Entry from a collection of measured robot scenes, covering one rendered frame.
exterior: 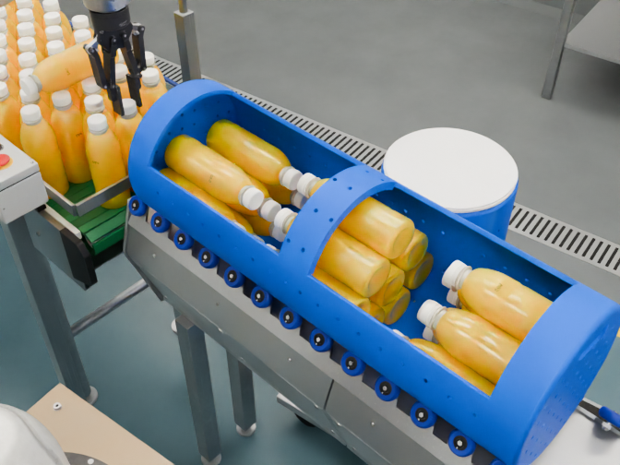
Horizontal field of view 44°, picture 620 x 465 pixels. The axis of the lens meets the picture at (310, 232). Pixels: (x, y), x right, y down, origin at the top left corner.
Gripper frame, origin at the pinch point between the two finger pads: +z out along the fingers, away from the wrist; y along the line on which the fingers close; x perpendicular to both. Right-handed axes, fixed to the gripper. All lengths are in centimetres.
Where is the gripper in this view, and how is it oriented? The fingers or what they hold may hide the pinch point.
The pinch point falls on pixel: (125, 95)
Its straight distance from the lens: 167.3
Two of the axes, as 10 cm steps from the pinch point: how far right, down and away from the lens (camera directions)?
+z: 0.0, 7.3, 6.8
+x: -7.3, -4.7, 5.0
